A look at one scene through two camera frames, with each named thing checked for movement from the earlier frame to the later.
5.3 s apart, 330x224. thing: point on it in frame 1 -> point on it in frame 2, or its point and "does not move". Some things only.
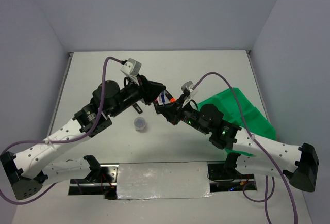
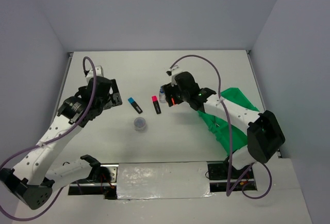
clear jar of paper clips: x=139 y=123 does not move
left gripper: x=155 y=88 -> x=116 y=99
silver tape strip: x=163 y=180 does not move
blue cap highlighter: x=137 y=108 does not move
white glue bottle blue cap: x=163 y=96 does not move
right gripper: x=172 y=111 -> x=170 y=90
